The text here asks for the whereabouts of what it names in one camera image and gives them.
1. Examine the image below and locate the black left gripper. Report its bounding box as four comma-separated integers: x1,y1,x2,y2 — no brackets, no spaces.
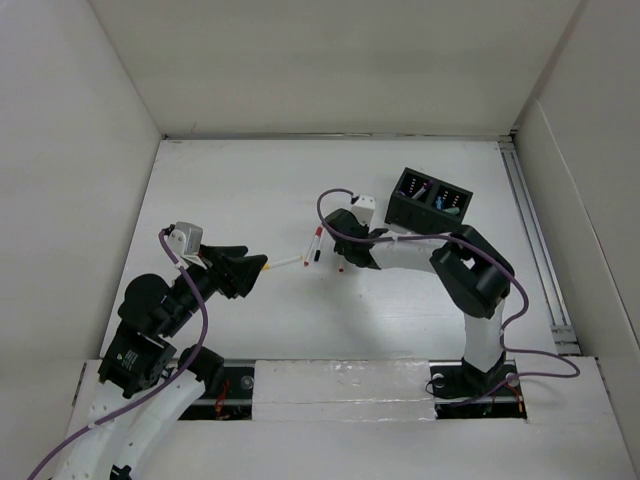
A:
162,241,267,334

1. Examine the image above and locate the black capped white marker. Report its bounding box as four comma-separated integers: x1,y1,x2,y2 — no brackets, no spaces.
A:
313,232,325,262

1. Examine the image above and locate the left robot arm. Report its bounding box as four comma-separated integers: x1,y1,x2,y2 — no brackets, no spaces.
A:
38,246,268,479

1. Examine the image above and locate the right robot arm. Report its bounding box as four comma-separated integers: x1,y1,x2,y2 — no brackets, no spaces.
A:
325,209,514,394

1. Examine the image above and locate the black desk organizer box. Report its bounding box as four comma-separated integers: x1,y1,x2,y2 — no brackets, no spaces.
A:
385,168,473,235

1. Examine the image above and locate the yellow capped white marker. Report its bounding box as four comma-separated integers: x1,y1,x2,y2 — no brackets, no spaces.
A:
262,255,304,271

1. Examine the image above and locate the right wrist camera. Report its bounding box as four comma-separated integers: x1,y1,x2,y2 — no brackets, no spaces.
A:
350,194,376,225

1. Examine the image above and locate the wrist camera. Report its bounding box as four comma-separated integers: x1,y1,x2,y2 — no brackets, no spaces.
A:
166,222,203,257
350,194,376,225

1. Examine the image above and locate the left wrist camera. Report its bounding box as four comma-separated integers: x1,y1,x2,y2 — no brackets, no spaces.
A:
166,222,203,257

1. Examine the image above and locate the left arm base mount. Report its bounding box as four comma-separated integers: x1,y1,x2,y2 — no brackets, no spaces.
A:
179,347,255,421

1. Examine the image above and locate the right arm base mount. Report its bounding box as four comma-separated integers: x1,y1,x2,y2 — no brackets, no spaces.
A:
425,360,527,420

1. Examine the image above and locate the aluminium rail right side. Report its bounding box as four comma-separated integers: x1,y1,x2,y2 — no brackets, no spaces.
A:
498,136,582,357

